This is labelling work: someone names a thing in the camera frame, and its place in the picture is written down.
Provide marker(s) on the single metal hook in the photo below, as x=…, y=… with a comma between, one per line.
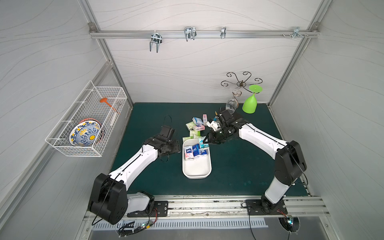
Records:
x=223, y=32

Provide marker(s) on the pink floral Tempo pack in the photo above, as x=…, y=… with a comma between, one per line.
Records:
x=188, y=153

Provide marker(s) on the pink upright tissue pack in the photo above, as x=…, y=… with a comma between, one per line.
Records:
x=205, y=119

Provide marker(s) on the aluminium top rail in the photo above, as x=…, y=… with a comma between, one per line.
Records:
x=201, y=34

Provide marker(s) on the light blue tissue pack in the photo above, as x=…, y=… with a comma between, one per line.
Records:
x=197, y=121

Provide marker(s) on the white wire basket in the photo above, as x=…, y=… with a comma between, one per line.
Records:
x=87, y=106

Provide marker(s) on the green white tissue pack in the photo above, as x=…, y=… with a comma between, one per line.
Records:
x=188, y=138

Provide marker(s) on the green plastic wine glass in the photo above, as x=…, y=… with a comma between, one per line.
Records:
x=250, y=103

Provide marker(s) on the black metal glass rack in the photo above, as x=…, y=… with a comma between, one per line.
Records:
x=241, y=83

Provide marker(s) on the pink white tissue pack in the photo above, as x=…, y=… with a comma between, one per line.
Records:
x=199, y=128

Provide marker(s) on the clear wine glass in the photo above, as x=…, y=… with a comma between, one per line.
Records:
x=232, y=104

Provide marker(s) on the teal cartoon tissue pack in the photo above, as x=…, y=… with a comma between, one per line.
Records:
x=203, y=144

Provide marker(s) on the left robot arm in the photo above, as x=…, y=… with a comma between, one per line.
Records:
x=109, y=198

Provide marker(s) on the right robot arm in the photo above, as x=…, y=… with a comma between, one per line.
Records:
x=289, y=159

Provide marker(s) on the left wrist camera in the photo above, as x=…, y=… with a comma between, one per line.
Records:
x=166, y=133

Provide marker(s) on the double metal hook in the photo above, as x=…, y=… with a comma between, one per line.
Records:
x=156, y=40
x=190, y=33

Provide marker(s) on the white oval storage box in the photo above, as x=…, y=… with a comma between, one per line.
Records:
x=199, y=167

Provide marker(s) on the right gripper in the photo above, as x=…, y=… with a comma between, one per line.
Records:
x=214, y=137

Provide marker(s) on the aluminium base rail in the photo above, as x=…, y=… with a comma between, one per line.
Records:
x=221, y=206

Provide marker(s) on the orange handled brush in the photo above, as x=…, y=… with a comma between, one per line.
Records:
x=105, y=100

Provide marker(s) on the dark blue Tempo tissue pack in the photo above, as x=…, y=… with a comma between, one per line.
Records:
x=196, y=150

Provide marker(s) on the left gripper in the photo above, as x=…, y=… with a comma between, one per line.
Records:
x=173, y=147

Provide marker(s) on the blue yellow patterned plate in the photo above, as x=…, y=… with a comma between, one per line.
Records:
x=85, y=133

